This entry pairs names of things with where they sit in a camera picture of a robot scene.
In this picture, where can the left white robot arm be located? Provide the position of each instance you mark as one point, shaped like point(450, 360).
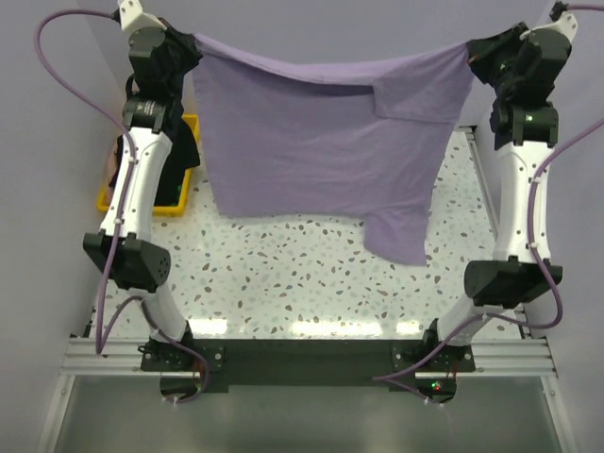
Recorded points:
point(155, 141)

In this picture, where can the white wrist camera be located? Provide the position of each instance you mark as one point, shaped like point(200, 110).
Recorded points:
point(132, 17)
point(562, 21)

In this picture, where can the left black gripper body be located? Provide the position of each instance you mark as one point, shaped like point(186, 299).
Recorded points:
point(185, 57)

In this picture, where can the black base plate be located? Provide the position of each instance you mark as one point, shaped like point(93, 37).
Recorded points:
point(339, 363)

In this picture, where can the purple t shirt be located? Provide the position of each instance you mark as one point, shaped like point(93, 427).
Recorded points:
point(364, 140)

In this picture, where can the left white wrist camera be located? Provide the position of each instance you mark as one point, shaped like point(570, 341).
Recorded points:
point(132, 17)

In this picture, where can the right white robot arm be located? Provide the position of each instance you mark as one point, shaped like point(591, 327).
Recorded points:
point(521, 65)

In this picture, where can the black t shirt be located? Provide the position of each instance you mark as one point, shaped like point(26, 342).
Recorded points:
point(183, 156)

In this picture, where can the yellow plastic bin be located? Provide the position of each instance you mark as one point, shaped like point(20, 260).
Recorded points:
point(170, 211)

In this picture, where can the aluminium frame rail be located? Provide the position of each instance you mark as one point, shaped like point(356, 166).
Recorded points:
point(493, 359)

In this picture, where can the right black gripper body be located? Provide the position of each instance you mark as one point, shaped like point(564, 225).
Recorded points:
point(493, 63)

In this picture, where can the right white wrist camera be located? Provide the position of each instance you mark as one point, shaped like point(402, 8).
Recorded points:
point(562, 21)

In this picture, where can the pink t shirt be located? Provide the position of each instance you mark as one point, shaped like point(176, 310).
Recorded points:
point(112, 166)

